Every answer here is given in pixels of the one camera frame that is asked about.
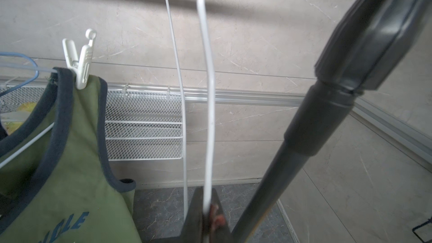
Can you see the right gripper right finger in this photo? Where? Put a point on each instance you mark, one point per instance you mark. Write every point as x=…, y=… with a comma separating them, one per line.
x=218, y=230

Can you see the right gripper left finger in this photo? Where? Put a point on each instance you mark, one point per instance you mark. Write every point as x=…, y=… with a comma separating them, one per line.
x=193, y=228

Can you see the green tank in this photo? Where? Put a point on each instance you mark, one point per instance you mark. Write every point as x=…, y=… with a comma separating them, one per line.
x=61, y=189

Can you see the white clothespin top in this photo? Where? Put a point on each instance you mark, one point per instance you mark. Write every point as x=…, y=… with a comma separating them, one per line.
x=80, y=64

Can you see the white wire hanger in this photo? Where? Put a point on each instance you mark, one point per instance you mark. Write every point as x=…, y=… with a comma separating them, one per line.
x=211, y=103
x=26, y=146

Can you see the black clothes rack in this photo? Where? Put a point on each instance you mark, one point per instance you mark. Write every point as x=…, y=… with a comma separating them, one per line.
x=365, y=47

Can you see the white wire mesh basket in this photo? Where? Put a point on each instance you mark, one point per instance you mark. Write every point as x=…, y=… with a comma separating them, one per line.
x=143, y=124

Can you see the light blue wire hanger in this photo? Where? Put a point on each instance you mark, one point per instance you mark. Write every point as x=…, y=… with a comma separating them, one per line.
x=31, y=71

